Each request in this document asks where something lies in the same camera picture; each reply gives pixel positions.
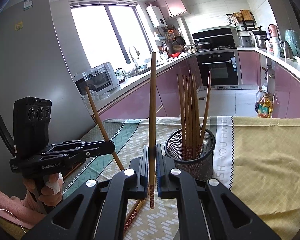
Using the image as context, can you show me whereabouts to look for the wooden chopstick red end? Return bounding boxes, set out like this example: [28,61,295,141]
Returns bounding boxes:
[85,86,125,171]

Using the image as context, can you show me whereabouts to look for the pink sleeve forearm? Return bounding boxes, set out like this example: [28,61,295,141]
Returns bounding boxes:
[0,191,45,229]

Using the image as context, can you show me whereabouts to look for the pink kitchen cabinets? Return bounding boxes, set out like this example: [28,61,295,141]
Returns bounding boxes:
[96,49,300,120]

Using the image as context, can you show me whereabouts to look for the person's left hand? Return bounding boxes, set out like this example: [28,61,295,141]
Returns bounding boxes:
[23,173,64,212]

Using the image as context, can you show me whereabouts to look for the black mesh utensil holder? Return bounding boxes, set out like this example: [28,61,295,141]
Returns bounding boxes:
[165,129,216,181]

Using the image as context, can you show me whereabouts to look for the patterned beige tablecloth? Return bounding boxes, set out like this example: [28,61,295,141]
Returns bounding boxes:
[62,115,235,240]

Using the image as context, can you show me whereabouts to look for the silver microwave oven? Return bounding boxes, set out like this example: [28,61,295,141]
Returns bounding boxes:
[74,62,119,95]

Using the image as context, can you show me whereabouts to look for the yellow checked cloth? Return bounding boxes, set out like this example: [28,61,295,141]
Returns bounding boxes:
[231,116,300,239]

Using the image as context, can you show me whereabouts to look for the grey refrigerator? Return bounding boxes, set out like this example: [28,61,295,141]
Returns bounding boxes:
[0,0,96,198]

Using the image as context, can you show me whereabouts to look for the cooking oil bottle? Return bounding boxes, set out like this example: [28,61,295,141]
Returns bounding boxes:
[257,93,273,118]

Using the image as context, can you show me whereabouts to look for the white water heater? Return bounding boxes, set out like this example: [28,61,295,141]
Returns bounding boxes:
[146,5,167,28]

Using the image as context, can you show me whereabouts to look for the black built-in oven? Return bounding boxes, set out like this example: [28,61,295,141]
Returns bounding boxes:
[192,26,242,90]

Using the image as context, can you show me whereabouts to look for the black camera box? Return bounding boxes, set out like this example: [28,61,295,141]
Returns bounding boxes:
[13,96,52,159]

